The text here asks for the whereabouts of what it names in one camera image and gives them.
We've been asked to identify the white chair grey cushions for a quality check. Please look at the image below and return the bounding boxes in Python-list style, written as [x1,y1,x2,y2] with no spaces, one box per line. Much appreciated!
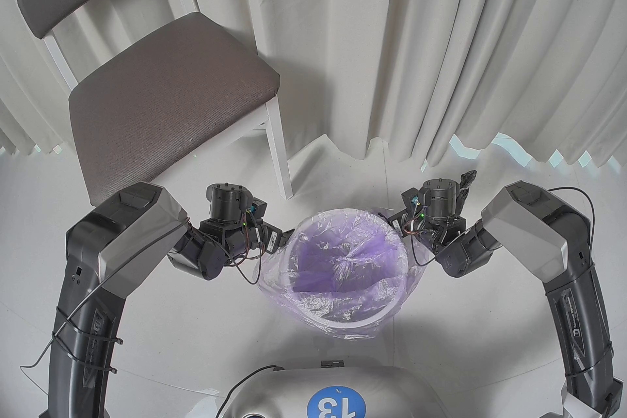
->
[16,0,295,206]

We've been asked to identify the purple plastic bag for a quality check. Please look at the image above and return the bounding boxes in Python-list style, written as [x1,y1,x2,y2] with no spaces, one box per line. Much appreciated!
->
[257,205,428,339]

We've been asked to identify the white curtain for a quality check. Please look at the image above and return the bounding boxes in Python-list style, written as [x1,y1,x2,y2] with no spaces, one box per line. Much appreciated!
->
[0,0,398,162]
[372,0,627,174]

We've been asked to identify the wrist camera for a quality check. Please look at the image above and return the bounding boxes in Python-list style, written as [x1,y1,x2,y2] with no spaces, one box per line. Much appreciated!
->
[401,188,424,215]
[243,197,269,218]

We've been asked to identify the white trash bin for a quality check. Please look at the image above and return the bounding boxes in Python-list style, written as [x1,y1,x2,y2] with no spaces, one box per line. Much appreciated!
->
[286,208,410,333]

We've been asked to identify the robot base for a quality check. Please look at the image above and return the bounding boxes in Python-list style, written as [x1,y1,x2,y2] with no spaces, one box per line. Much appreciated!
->
[216,359,446,418]

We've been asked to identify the black cable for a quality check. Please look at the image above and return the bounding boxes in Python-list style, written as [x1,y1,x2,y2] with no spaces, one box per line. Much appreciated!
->
[216,364,286,418]
[20,222,192,370]
[546,187,595,262]

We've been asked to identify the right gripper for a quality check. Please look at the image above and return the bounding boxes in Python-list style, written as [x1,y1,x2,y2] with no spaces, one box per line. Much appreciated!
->
[387,209,417,240]

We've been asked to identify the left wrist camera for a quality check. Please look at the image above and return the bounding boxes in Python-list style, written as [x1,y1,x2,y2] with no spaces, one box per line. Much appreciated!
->
[243,197,269,218]

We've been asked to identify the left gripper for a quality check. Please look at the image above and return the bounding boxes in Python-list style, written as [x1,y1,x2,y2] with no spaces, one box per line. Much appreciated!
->
[257,222,296,256]

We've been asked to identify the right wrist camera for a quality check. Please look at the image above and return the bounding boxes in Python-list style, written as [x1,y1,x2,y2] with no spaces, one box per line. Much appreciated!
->
[401,188,424,215]

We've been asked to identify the black plastic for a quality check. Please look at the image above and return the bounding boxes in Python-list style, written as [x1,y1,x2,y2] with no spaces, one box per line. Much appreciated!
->
[458,169,478,206]

